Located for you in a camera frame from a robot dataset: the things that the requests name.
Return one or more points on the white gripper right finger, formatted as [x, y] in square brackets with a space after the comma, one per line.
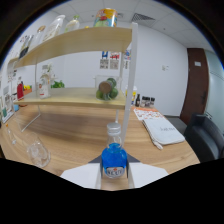
[145, 174]

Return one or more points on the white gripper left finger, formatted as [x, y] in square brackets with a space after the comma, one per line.
[83, 175]

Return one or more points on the blue liquid bottle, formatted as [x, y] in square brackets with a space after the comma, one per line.
[114, 158]

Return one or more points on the white milk bottle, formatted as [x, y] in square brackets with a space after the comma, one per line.
[54, 28]

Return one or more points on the white notebook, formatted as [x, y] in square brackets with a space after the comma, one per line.
[164, 131]

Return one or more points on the clear glass with ice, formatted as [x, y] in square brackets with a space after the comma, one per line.
[39, 152]

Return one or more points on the orange printed paper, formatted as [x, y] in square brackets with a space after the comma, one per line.
[148, 114]

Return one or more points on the black chair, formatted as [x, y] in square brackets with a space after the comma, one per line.
[205, 136]

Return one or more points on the dark brown bottle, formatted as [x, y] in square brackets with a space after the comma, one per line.
[137, 100]

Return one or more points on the white and wood shelf rack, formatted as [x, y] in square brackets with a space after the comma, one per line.
[76, 96]

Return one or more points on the green plant jar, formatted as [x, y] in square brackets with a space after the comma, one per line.
[107, 89]

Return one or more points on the green leafy plant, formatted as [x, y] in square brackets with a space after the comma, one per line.
[58, 84]

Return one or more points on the clear bottle with red label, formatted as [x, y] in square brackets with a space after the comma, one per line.
[43, 88]

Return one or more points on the red liquid glass bottle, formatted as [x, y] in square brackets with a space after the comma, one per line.
[20, 91]

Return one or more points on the brown door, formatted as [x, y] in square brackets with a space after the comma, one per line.
[195, 80]

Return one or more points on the clear bottle with green cap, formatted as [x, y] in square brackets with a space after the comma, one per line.
[72, 24]

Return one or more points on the ceiling air vent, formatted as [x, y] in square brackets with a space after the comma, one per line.
[143, 17]

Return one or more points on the yellow snack bag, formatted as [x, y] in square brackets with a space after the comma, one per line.
[105, 17]

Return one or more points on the multicolour wall poster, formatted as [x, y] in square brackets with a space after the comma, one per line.
[127, 59]

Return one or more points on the blue and white wall poster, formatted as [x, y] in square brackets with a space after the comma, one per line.
[104, 60]

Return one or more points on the red and white wall poster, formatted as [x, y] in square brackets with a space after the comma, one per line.
[115, 60]

